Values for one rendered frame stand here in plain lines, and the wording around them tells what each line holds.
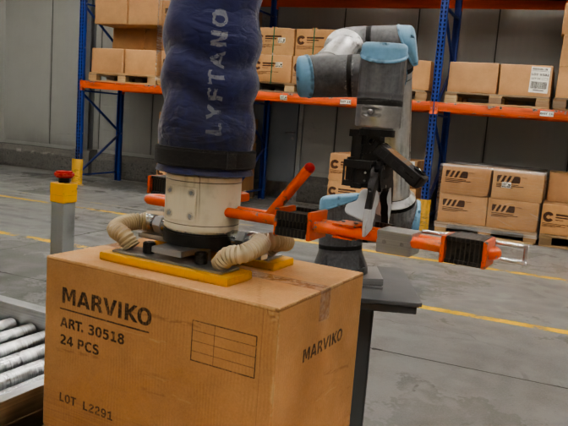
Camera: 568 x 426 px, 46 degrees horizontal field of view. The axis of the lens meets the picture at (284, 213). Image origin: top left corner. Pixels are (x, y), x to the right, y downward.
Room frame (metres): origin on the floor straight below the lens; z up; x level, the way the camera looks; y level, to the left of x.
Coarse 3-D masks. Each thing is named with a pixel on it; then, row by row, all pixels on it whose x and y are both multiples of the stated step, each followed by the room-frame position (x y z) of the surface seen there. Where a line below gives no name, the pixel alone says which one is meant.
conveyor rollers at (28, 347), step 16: (0, 320) 2.15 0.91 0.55; (0, 336) 2.01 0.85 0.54; (16, 336) 2.06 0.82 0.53; (32, 336) 2.02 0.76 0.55; (0, 352) 1.90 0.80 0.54; (16, 352) 1.88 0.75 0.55; (32, 352) 1.90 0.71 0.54; (0, 368) 1.79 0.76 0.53; (16, 368) 1.77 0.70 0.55; (32, 368) 1.79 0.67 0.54; (0, 384) 1.68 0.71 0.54; (16, 384) 1.73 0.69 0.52
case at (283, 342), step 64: (64, 256) 1.46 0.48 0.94; (64, 320) 1.44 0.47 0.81; (128, 320) 1.35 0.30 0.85; (192, 320) 1.27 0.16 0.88; (256, 320) 1.20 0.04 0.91; (320, 320) 1.34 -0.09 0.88; (64, 384) 1.43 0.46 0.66; (128, 384) 1.34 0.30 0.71; (192, 384) 1.27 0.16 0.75; (256, 384) 1.20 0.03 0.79; (320, 384) 1.36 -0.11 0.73
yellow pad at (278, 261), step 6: (156, 240) 1.63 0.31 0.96; (216, 252) 1.55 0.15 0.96; (270, 258) 1.51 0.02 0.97; (276, 258) 1.53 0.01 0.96; (282, 258) 1.54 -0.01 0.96; (288, 258) 1.54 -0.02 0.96; (246, 264) 1.50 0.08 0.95; (252, 264) 1.50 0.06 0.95; (258, 264) 1.49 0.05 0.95; (264, 264) 1.48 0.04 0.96; (270, 264) 1.47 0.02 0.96; (276, 264) 1.48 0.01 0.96; (282, 264) 1.51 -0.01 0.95; (288, 264) 1.53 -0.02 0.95; (270, 270) 1.47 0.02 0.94
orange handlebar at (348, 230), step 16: (240, 208) 1.48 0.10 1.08; (272, 224) 1.39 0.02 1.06; (320, 224) 1.34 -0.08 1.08; (336, 224) 1.32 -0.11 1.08; (352, 224) 1.32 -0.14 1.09; (352, 240) 1.30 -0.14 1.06; (368, 240) 1.30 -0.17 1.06; (416, 240) 1.25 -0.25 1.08; (432, 240) 1.24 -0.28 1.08; (496, 256) 1.19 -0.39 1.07
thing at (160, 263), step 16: (112, 256) 1.44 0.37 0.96; (128, 256) 1.43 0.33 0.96; (144, 256) 1.42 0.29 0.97; (160, 256) 1.43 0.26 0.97; (160, 272) 1.38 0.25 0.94; (176, 272) 1.36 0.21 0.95; (192, 272) 1.34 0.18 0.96; (208, 272) 1.34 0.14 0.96; (224, 272) 1.34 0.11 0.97; (240, 272) 1.36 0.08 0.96
